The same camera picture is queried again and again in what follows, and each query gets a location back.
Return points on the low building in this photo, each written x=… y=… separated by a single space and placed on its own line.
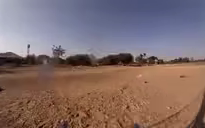
x=5 y=58

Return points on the tall thin leafy tree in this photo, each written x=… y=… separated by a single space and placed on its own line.
x=58 y=51

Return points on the row of dark bushes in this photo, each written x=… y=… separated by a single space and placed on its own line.
x=80 y=60

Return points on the tall pole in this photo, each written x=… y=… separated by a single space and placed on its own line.
x=28 y=50

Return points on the robot's own part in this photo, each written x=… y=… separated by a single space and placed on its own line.
x=64 y=124
x=137 y=126

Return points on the reddish-brown dirt ground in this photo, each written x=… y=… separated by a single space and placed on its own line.
x=116 y=83

